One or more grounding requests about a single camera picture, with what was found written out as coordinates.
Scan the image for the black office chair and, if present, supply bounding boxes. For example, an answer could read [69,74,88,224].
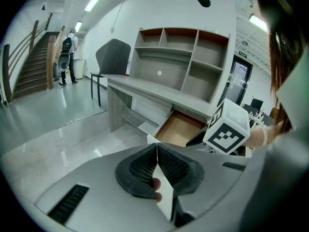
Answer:
[248,98,264,112]

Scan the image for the black glass double door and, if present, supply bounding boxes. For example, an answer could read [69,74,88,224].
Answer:
[223,54,253,106]

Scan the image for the wall conduit with box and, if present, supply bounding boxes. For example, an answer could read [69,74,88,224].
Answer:
[110,0,125,33]

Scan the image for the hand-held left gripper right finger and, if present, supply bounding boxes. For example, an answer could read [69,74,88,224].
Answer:
[157,142,248,218]

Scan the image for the grey wooden desk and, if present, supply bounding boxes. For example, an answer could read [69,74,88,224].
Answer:
[100,73,218,133]

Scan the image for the person's white shirt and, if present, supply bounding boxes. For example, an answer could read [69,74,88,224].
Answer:
[275,44,309,135]

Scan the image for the grey wooden shelf unit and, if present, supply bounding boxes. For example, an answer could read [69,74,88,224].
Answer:
[129,27,232,104]

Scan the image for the clear bangle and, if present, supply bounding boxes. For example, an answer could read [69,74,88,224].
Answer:
[261,126,269,146]

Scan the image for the person's right forearm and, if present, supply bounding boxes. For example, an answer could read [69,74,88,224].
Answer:
[243,121,285,149]

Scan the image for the brown wooden staircase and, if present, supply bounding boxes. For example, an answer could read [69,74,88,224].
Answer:
[0,13,66,104]

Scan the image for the grey oval device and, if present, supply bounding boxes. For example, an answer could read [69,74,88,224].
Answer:
[58,53,71,72]

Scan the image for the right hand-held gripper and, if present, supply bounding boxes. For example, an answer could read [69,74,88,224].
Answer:
[185,98,252,156]

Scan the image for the person's left hand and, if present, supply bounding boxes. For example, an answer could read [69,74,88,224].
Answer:
[152,177,163,203]

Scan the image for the white wooden drawer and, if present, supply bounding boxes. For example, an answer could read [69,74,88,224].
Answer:
[146,109,208,147]

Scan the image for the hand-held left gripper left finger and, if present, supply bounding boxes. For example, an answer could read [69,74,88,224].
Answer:
[35,143,171,232]

